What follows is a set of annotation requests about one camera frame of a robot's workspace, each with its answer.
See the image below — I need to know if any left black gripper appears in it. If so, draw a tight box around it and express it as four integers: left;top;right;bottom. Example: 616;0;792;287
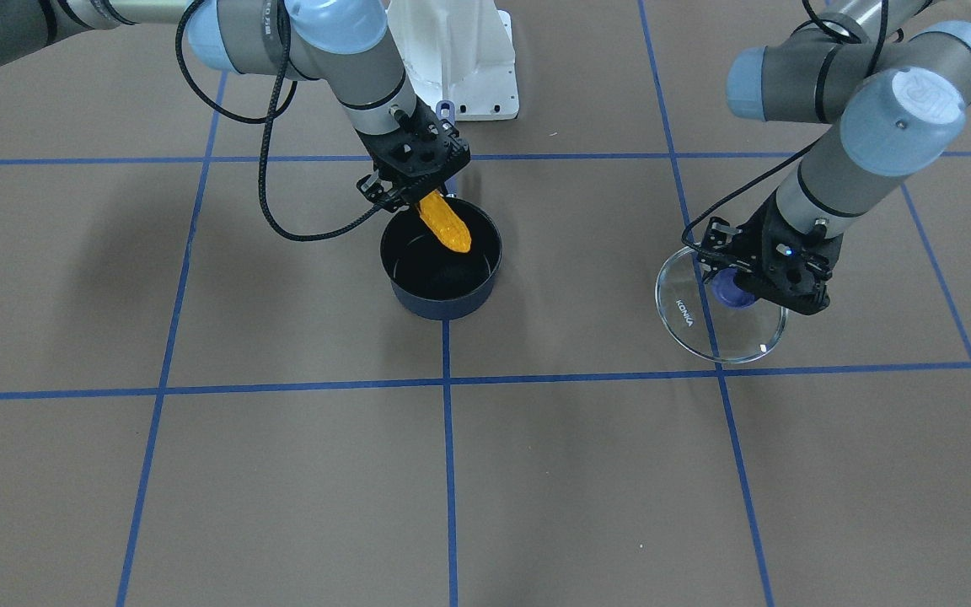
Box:
731;202;844;315

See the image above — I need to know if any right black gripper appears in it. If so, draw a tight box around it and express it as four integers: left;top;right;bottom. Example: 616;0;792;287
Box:
367;109;471;199

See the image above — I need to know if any yellow corn cob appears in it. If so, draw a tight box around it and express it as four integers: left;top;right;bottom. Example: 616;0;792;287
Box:
415;190;473;254

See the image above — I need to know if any glass pot lid blue knob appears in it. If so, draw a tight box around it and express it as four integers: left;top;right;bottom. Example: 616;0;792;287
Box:
655;247;787;364

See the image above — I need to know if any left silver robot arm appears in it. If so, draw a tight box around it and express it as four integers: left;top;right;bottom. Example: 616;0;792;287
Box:
713;1;971;315

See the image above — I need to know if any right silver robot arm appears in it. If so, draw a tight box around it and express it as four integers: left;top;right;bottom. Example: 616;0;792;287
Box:
0;1;471;207

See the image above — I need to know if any dark blue pot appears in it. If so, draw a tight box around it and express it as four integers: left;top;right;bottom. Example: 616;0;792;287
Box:
380;176;502;321

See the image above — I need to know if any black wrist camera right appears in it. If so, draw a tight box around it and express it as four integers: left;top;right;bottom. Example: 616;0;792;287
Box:
356;172;407;212

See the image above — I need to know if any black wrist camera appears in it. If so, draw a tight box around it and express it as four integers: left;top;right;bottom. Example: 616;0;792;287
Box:
696;218;743;270
356;172;407;212

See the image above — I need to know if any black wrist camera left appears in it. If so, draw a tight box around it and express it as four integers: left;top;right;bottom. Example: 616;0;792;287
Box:
696;218;743;270

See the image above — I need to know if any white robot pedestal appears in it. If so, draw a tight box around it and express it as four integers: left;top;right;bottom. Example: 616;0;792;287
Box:
388;1;520;121

